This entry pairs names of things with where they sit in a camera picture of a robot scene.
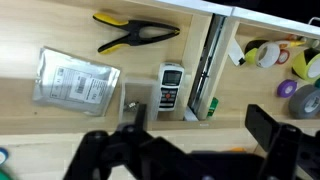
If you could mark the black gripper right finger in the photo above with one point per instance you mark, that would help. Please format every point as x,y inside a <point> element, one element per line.
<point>261,126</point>

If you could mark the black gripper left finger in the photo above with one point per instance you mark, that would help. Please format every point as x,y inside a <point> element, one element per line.
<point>140,116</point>

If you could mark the white front wooden drawer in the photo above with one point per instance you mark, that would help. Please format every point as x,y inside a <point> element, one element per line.
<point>50,33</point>
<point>253,86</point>

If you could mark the purple tape roll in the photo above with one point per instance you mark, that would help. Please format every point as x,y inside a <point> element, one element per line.
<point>281,90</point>

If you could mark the teal tape roll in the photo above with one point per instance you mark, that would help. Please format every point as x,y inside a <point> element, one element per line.
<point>317,83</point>

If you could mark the large yellow black hazard tape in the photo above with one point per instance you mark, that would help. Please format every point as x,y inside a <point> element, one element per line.
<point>301,66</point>

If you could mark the small red tape roll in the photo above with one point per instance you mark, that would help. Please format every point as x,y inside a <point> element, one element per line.
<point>288,55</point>

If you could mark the small metal bolt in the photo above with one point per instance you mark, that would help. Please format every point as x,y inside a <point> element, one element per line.
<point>130,106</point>

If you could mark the white handheld meter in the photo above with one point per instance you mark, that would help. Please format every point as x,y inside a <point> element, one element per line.
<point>170,90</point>

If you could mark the silver foil bag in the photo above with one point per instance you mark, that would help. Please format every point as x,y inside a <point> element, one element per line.
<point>73,83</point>

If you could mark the white label piece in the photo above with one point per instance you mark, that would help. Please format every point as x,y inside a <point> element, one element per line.
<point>236,51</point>

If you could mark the yellow black spring clamp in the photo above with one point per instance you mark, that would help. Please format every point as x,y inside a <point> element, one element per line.
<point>133,33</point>

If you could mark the grey duct tape roll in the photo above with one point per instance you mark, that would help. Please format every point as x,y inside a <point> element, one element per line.
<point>298,103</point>

